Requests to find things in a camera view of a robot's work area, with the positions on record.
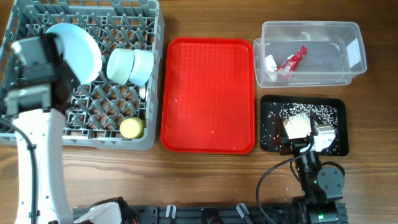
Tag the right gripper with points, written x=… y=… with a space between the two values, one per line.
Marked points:
x=280 y=137

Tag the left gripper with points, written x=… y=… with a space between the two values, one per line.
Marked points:
x=69 y=73

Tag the food scraps and rice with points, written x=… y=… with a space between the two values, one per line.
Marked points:
x=296 y=121

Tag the large light blue plate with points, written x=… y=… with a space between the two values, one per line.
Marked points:
x=79 y=50

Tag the red snack wrapper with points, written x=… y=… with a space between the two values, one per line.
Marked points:
x=291 y=64

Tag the white napkin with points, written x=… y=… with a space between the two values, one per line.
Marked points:
x=271 y=67

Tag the green bowl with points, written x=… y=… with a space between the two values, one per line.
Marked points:
x=120 y=65

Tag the light blue bowl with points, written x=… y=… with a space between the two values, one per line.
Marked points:
x=142 y=67

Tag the yellow plastic cup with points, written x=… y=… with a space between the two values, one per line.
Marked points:
x=132 y=128

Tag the cream plastic spoon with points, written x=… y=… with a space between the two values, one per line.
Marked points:
x=142 y=92

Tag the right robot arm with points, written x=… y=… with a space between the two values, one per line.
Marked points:
x=322 y=183

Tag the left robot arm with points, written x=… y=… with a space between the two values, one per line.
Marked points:
x=42 y=193

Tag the grey dishwasher rack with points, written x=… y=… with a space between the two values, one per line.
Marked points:
x=97 y=108

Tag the black plastic tray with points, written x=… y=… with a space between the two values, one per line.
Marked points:
x=338 y=104

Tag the clear plastic bin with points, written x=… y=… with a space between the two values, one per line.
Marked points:
x=335 y=55

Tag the red plastic tray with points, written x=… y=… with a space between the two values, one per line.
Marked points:
x=209 y=100

